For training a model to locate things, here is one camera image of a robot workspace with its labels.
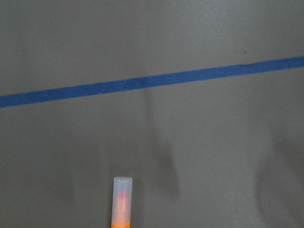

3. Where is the orange highlighter pen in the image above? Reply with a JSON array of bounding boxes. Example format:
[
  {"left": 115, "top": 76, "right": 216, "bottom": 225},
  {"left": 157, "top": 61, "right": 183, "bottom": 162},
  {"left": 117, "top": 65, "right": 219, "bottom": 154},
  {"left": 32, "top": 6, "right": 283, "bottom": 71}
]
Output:
[{"left": 111, "top": 177, "right": 133, "bottom": 228}]

